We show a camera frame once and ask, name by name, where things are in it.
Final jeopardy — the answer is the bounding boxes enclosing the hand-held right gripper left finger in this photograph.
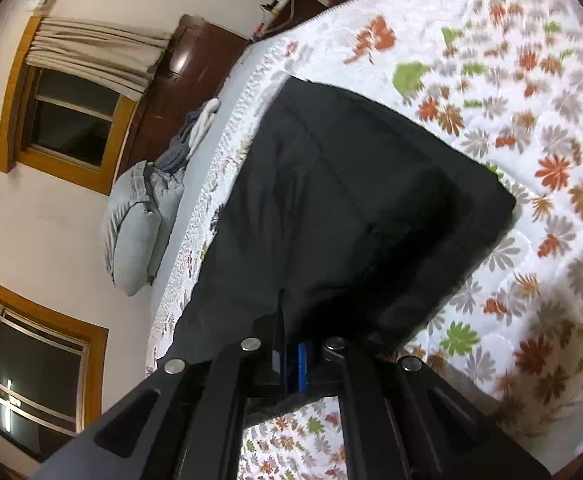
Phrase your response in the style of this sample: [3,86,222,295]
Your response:
[36,290,292,480]

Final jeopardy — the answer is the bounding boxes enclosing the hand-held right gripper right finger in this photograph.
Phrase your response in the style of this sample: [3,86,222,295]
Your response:
[294,336,552,480]

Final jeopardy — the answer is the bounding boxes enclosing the black pants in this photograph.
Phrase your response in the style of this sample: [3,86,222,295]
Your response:
[168,75,517,426]

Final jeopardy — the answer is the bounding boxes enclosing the grey blue bed sheet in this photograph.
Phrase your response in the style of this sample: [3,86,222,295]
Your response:
[151,35,292,321]

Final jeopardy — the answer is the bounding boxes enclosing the dark grey crumpled cloth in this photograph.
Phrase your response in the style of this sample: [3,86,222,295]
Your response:
[157,109,217,173]

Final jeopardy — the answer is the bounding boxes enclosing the white cloth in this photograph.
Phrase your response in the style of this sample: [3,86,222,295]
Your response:
[190,97,222,157]

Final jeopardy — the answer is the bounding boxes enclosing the dark wooden headboard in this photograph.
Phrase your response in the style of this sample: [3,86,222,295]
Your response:
[126,14,252,173]

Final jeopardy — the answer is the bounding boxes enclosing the wooden framed window with curtain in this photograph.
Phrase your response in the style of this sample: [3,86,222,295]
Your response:
[0,15,138,196]

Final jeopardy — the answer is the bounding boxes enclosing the floral quilted blanket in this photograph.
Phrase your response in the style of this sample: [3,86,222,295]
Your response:
[144,0,583,480]

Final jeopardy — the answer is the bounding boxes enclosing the beige curtain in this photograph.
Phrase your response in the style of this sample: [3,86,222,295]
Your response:
[24,16,173,100]

